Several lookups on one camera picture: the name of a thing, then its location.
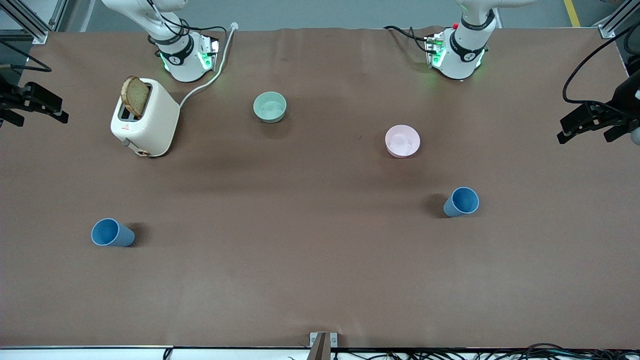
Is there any blue plastic cup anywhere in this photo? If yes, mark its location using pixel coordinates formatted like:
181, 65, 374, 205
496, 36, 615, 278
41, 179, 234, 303
443, 186, 480, 218
90, 218, 136, 248

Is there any brown bread slice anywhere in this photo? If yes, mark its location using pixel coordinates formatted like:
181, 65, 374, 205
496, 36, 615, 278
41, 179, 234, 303
121, 75, 151, 119

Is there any cream white toaster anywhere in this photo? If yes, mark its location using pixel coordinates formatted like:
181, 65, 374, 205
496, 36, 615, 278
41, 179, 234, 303
110, 77, 181, 158

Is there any pink bowl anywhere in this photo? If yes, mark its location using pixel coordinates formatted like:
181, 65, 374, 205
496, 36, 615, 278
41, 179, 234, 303
385, 124, 421, 159

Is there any green bowl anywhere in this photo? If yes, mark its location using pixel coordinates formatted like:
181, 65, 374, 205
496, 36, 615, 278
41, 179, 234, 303
252, 91, 288, 124

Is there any brown table mat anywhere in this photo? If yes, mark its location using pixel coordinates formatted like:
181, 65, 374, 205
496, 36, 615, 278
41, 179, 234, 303
0, 27, 640, 350

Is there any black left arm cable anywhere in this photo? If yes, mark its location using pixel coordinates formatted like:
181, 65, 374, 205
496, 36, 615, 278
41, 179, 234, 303
562, 22, 640, 120

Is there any aluminium frame profile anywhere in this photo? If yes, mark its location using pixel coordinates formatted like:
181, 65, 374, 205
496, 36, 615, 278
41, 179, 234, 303
0, 0, 68, 45
597, 0, 640, 39

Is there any white toaster power cable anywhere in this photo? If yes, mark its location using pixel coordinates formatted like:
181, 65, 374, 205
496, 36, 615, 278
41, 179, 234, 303
178, 22, 238, 109

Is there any black right base cable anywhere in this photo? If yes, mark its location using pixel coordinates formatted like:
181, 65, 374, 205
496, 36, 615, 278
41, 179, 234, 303
186, 24, 229, 37

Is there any black base cable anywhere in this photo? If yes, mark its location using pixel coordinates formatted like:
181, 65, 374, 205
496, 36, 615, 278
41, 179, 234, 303
186, 24, 229, 37
384, 25, 432, 55

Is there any black left base cable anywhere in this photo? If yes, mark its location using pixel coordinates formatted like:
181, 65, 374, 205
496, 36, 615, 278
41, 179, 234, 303
384, 25, 432, 55

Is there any black cable bundle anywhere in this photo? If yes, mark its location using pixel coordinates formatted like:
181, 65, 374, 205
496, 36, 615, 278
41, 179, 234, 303
330, 342, 640, 360

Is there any metal bracket with brown post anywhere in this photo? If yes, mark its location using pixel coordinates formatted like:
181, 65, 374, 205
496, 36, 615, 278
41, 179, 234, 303
307, 332, 338, 360

